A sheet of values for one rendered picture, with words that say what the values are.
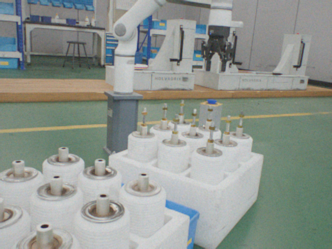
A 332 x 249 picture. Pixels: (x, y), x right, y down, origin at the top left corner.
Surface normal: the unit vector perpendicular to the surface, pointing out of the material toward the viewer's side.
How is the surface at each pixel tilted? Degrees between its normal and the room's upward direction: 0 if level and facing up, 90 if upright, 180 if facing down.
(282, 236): 0
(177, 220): 0
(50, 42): 90
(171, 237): 90
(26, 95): 90
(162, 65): 90
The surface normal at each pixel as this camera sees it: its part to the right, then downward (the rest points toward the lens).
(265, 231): 0.07, -0.96
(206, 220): -0.54, 0.18
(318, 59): -0.88, 0.06
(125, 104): 0.47, 0.26
